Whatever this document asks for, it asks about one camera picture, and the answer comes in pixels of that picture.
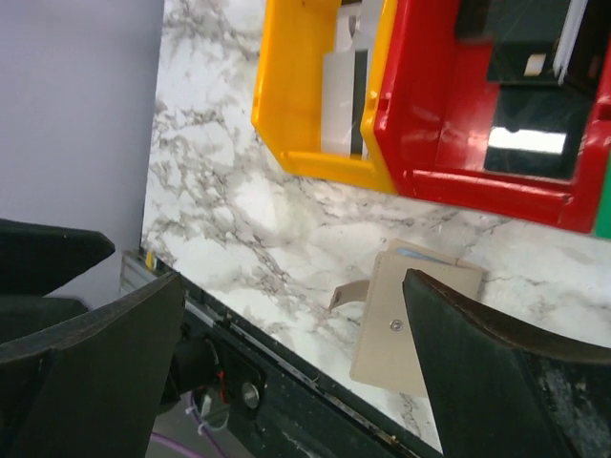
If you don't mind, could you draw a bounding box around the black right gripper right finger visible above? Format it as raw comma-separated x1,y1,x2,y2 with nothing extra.
403,269,610,457

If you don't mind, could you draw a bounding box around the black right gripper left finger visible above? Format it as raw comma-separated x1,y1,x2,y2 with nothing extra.
1,274,184,457

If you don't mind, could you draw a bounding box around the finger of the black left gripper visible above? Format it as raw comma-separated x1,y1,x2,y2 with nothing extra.
1,219,116,296

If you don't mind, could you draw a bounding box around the silver card with magstripe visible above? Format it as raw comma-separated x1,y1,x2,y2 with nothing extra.
321,49,369,159

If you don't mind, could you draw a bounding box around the black VIP card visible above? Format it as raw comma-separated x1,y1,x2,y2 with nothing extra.
482,37,596,181

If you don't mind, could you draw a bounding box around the black card stack upright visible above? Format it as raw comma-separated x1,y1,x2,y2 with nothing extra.
553,0,588,80

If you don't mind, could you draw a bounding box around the silver VIP card front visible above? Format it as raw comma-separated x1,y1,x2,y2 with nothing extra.
333,0,384,52

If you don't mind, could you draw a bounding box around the green plastic bin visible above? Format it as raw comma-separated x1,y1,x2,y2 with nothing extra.
594,199,611,239

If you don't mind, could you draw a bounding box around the red plastic bin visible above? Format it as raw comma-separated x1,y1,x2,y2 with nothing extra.
373,1,610,234

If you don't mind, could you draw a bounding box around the yellow plastic bin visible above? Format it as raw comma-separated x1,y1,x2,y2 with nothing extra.
251,0,395,195

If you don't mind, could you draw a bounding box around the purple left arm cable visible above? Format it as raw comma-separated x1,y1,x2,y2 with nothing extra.
150,431,206,458

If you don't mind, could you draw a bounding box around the aluminium rail frame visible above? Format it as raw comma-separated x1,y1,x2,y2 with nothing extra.
119,250,162,295

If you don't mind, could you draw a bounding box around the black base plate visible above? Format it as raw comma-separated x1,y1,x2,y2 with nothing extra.
161,280,440,457

